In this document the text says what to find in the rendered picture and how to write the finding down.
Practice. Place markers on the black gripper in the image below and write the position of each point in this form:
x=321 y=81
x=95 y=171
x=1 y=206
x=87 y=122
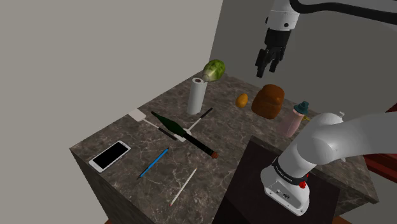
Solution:
x=277 y=38

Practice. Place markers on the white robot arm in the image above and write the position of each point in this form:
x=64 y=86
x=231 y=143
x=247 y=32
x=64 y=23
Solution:
x=322 y=142

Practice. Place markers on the brown bread loaf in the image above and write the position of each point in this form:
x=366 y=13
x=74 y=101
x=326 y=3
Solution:
x=268 y=100

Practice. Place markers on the yellow-brown potato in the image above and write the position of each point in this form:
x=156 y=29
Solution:
x=242 y=100

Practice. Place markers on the green lettuce head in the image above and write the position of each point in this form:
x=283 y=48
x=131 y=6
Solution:
x=215 y=69

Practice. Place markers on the pink spray bottle teal cap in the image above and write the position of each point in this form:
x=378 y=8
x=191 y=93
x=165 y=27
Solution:
x=293 y=124

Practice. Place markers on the white paper towel roll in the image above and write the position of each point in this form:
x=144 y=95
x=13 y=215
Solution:
x=196 y=97

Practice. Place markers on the black rod with brown end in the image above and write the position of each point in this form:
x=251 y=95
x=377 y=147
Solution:
x=200 y=145

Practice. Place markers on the dark green wine bottle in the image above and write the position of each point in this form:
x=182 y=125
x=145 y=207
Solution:
x=170 y=125

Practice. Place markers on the dark robot stand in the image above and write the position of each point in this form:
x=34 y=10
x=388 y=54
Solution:
x=248 y=189

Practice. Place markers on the white pencil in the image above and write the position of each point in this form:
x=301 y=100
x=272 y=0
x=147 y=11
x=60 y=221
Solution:
x=183 y=187

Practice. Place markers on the red wooden furniture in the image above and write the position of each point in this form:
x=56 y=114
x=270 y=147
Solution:
x=383 y=164

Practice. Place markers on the blue pen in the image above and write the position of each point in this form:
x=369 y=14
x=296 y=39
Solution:
x=154 y=163

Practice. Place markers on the white smartphone black screen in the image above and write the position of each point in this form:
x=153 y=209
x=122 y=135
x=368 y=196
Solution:
x=110 y=156

